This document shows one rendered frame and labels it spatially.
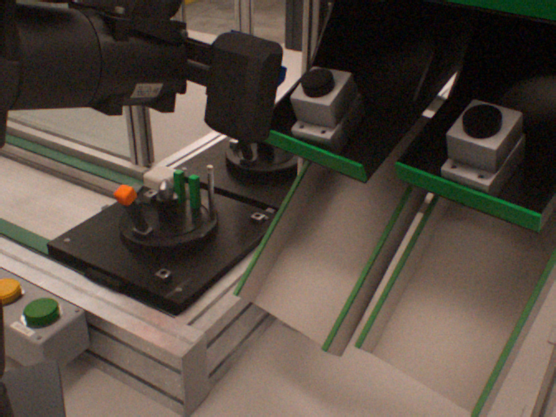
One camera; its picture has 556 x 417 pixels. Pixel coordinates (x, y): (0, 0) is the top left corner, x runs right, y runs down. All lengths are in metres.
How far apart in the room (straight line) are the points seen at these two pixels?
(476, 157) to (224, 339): 0.41
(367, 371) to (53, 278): 0.43
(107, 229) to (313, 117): 0.43
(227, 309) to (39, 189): 0.51
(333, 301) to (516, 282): 0.19
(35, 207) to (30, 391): 0.58
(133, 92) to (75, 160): 0.79
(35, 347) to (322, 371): 0.35
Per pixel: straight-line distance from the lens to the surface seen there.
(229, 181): 1.01
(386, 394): 0.81
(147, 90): 0.39
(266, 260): 0.70
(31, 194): 1.15
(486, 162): 0.52
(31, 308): 0.79
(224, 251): 0.84
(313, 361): 0.84
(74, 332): 0.79
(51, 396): 0.56
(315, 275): 0.69
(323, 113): 0.56
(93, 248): 0.87
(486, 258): 0.66
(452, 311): 0.65
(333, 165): 0.57
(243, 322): 0.81
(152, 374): 0.77
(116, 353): 0.80
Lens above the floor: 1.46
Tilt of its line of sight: 31 degrees down
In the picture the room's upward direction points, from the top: 1 degrees clockwise
